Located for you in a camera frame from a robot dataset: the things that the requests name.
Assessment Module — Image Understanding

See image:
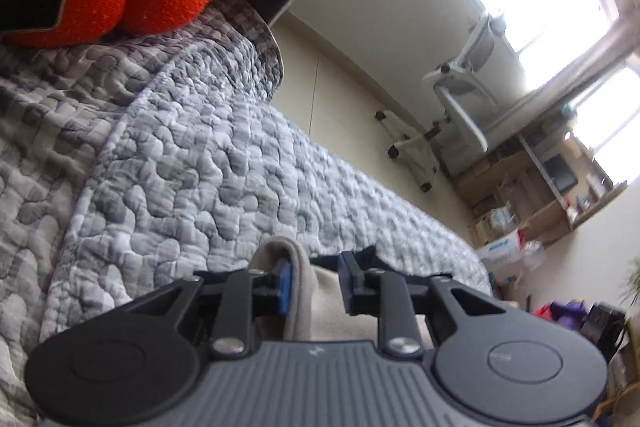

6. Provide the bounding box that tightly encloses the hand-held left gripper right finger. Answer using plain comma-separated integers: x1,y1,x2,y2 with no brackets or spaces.
337,251,506,356

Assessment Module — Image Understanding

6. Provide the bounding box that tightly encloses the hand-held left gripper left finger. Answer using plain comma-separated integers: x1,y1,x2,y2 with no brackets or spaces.
127,257,293,354

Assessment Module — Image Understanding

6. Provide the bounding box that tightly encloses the beige black-sleeved cat sweatshirt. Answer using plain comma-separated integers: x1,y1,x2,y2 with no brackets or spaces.
248,234,453,350

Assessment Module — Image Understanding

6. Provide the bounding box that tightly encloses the white paper bag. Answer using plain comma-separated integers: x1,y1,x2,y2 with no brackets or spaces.
475,227,526,283

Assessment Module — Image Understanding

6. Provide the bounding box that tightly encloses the grey checked quilt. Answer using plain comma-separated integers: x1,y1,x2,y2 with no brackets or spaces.
0,0,493,423

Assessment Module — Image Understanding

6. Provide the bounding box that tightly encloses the clear plastic bag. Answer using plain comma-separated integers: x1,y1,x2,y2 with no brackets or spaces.
520,239,546,268

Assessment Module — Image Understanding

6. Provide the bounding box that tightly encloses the wooden shelf desk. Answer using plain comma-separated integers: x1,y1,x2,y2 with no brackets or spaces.
452,107,628,248

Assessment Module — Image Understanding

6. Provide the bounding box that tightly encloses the white grey office chair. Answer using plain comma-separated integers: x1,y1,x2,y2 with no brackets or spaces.
375,12,508,192

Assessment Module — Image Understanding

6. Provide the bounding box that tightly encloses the purple cloth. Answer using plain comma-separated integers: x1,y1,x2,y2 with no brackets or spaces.
550,299,586,333

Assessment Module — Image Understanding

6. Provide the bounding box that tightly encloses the black laptop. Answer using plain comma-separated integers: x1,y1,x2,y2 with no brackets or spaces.
542,154,578,192

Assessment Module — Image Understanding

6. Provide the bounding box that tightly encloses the pale patterned curtain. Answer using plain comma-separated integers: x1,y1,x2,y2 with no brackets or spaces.
440,19,640,178

